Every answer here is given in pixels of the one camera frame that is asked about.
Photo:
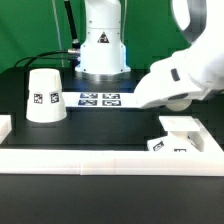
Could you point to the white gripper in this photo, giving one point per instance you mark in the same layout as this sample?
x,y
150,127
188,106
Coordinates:
x,y
167,81

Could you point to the white lamp bulb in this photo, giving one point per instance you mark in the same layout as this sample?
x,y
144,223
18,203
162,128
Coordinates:
x,y
178,105

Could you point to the white lamp base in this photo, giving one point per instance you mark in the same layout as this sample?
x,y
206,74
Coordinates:
x,y
177,138

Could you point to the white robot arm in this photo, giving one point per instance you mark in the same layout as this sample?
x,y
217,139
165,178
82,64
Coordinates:
x,y
195,73

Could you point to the white lamp shade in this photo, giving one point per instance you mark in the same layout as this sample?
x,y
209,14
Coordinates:
x,y
45,103

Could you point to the white marker sheet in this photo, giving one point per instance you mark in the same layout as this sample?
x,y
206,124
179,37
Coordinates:
x,y
99,100

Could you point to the white fence frame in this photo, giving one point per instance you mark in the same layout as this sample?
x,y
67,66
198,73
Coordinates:
x,y
207,161

